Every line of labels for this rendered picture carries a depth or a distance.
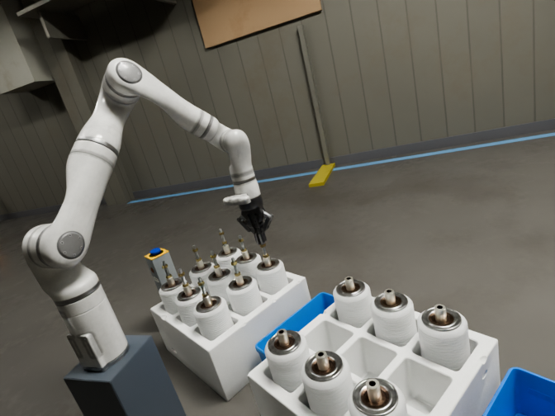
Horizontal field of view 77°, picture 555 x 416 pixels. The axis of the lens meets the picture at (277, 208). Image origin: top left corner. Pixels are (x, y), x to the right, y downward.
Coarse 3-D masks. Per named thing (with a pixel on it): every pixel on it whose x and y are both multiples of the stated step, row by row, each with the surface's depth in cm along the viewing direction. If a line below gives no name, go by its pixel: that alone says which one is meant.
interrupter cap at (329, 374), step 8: (328, 352) 71; (312, 360) 70; (328, 360) 70; (336, 360) 69; (312, 368) 68; (336, 368) 67; (312, 376) 66; (320, 376) 66; (328, 376) 65; (336, 376) 65
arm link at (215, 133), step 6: (210, 120) 95; (216, 120) 96; (210, 126) 94; (216, 126) 95; (222, 126) 101; (204, 132) 95; (210, 132) 95; (216, 132) 100; (222, 132) 101; (204, 138) 96; (210, 138) 96; (216, 138) 101; (222, 138) 99; (216, 144) 102; (222, 144) 100; (222, 150) 103
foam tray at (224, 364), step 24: (288, 288) 111; (264, 312) 104; (288, 312) 111; (168, 336) 116; (192, 336) 100; (240, 336) 99; (264, 336) 105; (192, 360) 107; (216, 360) 94; (240, 360) 100; (216, 384) 98; (240, 384) 100
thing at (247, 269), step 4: (256, 260) 120; (260, 260) 122; (236, 264) 121; (240, 264) 120; (244, 264) 119; (248, 264) 119; (252, 264) 119; (256, 264) 120; (240, 268) 120; (244, 268) 119; (248, 268) 119; (252, 268) 119; (240, 272) 120; (244, 272) 120; (248, 272) 119; (252, 272) 120; (252, 276) 120; (256, 280) 121
